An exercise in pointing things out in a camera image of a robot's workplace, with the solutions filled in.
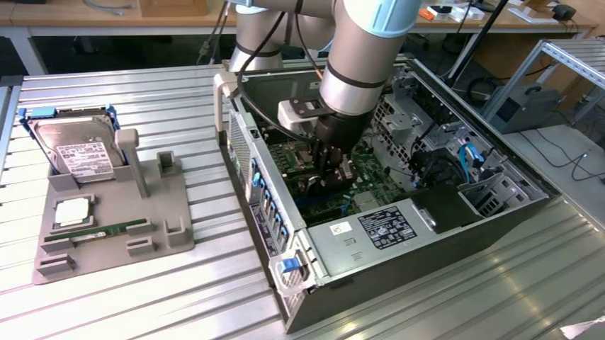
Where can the grey equipment box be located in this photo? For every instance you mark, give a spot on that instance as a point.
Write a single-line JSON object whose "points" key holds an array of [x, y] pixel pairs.
{"points": [[534, 110]]}

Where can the black plastic air shroud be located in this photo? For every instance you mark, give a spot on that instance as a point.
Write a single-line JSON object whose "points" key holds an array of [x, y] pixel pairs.
{"points": [[443, 209]]}

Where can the CPU socket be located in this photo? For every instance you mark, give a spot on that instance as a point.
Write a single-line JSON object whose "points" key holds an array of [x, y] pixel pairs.
{"points": [[301, 156]]}

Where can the silver CPU chip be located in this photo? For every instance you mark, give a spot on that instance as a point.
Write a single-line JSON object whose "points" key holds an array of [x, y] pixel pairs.
{"points": [[72, 212]]}

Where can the black stand pole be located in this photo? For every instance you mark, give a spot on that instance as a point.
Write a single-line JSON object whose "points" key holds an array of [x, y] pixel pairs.
{"points": [[476, 39]]}

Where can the grey power supply unit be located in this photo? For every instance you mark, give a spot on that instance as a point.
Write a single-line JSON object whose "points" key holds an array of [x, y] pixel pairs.
{"points": [[359, 248]]}

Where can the aluminium profile frame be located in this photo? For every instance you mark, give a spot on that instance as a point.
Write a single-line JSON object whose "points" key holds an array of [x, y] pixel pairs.
{"points": [[566, 53]]}

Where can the white crumpled sheet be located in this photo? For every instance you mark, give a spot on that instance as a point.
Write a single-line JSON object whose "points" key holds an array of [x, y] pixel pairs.
{"points": [[586, 329]]}

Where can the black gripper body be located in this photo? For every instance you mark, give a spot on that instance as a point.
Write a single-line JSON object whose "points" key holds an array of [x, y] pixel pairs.
{"points": [[340, 134]]}

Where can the blue case latch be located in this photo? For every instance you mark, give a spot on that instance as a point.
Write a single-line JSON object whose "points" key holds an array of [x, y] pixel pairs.
{"points": [[288, 266]]}

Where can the green motherboard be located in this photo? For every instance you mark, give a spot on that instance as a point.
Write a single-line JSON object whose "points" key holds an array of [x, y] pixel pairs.
{"points": [[372, 173]]}

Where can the orange small box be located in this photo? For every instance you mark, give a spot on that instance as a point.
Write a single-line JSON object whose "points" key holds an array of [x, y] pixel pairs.
{"points": [[428, 13]]}

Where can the long wooden desk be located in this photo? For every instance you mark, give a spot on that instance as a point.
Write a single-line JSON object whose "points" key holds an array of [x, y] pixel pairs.
{"points": [[70, 19]]}

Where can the grey plastic parts rack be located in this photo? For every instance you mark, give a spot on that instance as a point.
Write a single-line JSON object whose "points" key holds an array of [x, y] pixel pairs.
{"points": [[113, 212]]}

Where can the black desk device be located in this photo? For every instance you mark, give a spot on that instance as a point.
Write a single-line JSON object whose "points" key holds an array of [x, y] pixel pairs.
{"points": [[563, 11]]}

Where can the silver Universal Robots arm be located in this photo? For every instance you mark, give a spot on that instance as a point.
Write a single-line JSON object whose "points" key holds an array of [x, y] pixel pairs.
{"points": [[359, 53]]}

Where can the silver hard disk drive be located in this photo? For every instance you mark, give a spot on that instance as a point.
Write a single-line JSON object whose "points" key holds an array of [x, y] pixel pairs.
{"points": [[77, 141]]}

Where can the open black PC case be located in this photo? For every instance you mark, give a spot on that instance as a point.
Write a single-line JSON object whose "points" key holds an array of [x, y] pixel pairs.
{"points": [[424, 276]]}

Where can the silver metal drive cage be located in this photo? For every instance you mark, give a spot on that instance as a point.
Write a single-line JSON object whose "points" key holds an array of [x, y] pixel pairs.
{"points": [[402, 124]]}

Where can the green RAM stick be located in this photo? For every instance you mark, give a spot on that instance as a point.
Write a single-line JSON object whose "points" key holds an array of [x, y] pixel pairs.
{"points": [[109, 230]]}

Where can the white small box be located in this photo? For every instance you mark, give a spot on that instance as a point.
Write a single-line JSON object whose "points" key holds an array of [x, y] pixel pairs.
{"points": [[467, 13]]}

